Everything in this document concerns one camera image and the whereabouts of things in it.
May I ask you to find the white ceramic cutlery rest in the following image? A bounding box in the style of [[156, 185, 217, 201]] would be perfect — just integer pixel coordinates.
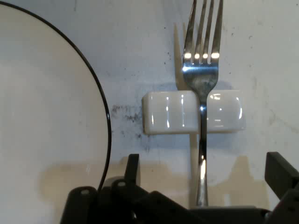
[[142, 90, 246, 136]]

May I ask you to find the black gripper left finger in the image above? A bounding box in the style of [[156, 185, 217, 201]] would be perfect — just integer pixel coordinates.
[[59, 154, 187, 224]]

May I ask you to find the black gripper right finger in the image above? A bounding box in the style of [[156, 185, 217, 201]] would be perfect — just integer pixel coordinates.
[[264, 151, 299, 224]]

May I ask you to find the silver metal fork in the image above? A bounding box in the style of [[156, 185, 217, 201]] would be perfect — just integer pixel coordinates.
[[182, 0, 224, 207]]

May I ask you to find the white plate with black rim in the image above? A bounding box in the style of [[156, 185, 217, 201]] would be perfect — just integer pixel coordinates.
[[0, 1, 112, 224]]

